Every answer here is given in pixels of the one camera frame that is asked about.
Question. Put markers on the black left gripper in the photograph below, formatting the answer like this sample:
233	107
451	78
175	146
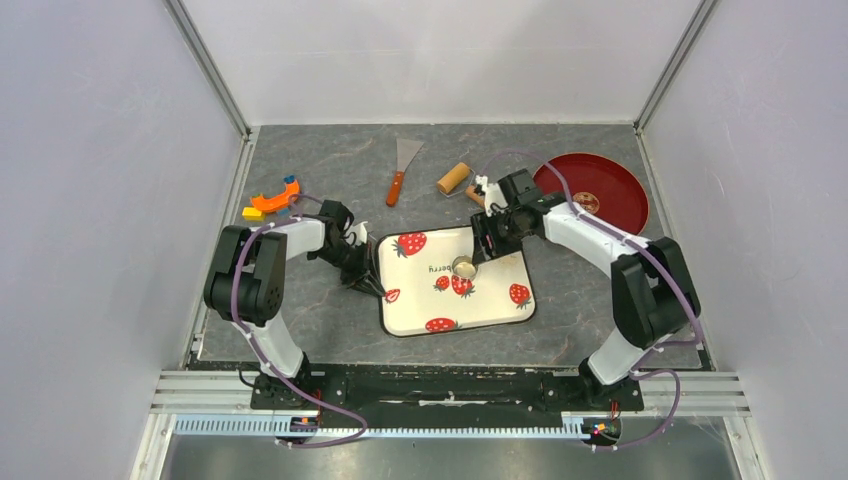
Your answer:
369	282

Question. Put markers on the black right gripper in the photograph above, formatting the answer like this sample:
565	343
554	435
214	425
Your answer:
484	226

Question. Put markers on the beige dough piece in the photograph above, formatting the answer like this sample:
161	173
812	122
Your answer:
465	270

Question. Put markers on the white strawberry print tray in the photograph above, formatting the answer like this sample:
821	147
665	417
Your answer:
424	295

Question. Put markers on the wooden dough roller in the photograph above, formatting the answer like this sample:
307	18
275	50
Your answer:
460	181

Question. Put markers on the metal scraper with wooden handle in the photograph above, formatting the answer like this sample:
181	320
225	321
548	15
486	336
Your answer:
406	150

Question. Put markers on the dark red round plate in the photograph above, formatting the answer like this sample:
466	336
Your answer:
605	189

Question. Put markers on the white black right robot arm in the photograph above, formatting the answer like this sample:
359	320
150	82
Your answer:
653	295

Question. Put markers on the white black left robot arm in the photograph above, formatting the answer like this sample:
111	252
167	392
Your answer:
245	281

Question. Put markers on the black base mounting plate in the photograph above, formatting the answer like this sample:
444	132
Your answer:
418	396

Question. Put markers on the orange curved toy block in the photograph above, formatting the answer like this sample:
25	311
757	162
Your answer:
278	202

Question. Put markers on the yellow toy block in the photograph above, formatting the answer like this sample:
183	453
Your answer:
252	214

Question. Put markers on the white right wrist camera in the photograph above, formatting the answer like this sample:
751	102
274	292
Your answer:
492	195

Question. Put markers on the light blue slotted cable duct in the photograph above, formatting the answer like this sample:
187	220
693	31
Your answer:
286	426

